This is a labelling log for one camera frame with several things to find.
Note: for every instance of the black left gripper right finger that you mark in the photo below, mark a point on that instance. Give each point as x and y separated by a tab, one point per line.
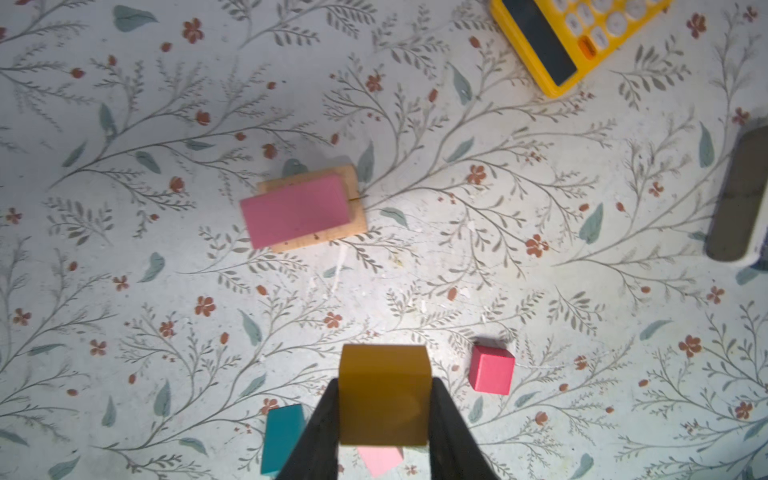
453	451

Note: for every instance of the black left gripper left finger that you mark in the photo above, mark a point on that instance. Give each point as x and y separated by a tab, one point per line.
315	456

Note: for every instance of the yellow cube block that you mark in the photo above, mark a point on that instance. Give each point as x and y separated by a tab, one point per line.
384	395

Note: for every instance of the dark pink rectangular block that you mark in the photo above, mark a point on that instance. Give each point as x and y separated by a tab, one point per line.
295	211

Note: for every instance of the arched natural wood block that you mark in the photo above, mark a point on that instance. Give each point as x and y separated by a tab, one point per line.
357	221

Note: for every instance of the teal wood block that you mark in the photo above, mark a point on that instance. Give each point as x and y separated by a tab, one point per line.
284	427

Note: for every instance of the light pink wood block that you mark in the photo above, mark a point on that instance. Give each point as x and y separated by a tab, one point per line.
380	460

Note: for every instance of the magenta cube block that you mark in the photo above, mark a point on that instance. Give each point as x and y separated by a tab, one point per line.
491	370

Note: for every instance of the white stapler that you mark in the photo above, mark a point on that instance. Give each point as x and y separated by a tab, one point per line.
737	234

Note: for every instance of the yellow calculator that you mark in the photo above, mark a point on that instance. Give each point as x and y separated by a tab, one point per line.
561	41

